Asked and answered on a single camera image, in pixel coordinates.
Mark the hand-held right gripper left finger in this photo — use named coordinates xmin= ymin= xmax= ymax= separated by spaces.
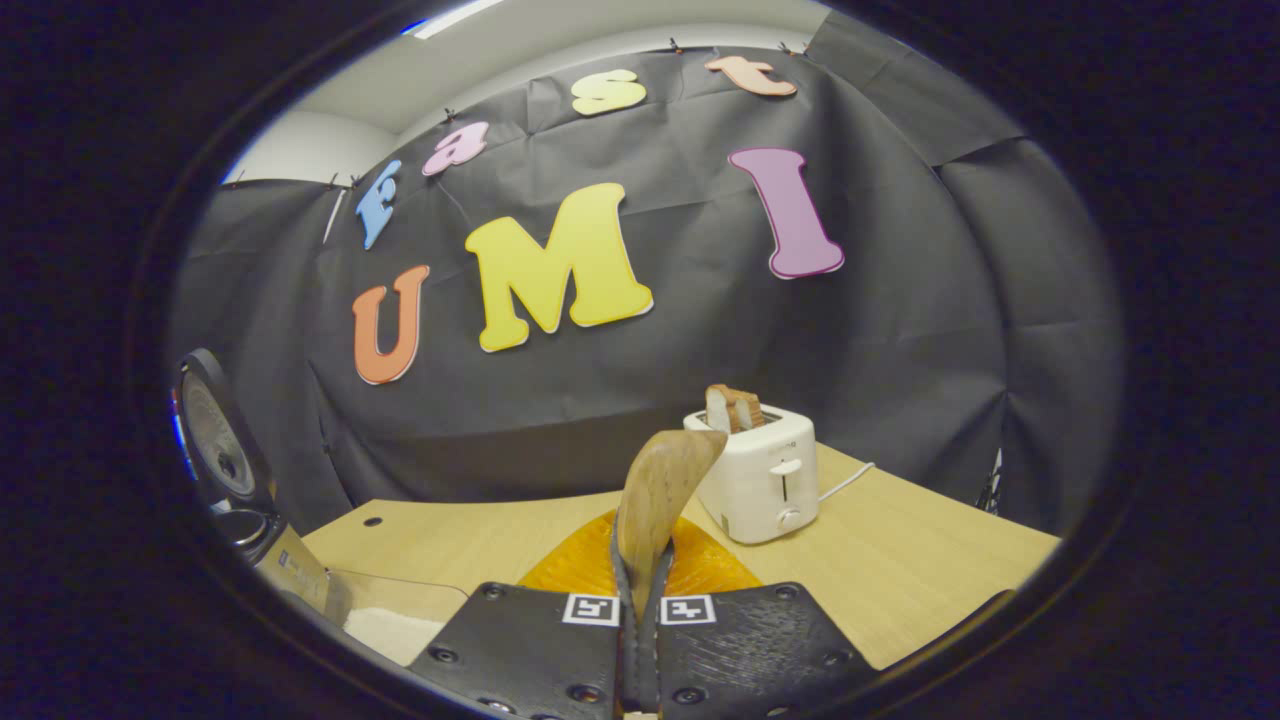
xmin=408 ymin=508 xmax=629 ymax=720

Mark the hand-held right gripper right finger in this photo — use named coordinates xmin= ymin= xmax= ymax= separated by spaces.
xmin=650 ymin=515 xmax=883 ymax=720

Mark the clear plastic rice container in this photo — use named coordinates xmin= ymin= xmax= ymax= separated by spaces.
xmin=325 ymin=568 xmax=471 ymax=668

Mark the wooden spoon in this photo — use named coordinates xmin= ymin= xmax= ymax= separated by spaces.
xmin=612 ymin=429 xmax=729 ymax=623

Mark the black rice cooker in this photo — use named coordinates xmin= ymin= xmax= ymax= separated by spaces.
xmin=168 ymin=347 xmax=333 ymax=613

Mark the white toaster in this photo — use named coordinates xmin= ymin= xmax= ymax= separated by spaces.
xmin=683 ymin=404 xmax=821 ymax=546

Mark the black backdrop cloth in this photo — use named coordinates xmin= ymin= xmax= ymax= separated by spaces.
xmin=165 ymin=40 xmax=1126 ymax=536

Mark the white toaster cable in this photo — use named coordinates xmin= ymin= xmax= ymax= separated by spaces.
xmin=816 ymin=461 xmax=877 ymax=504

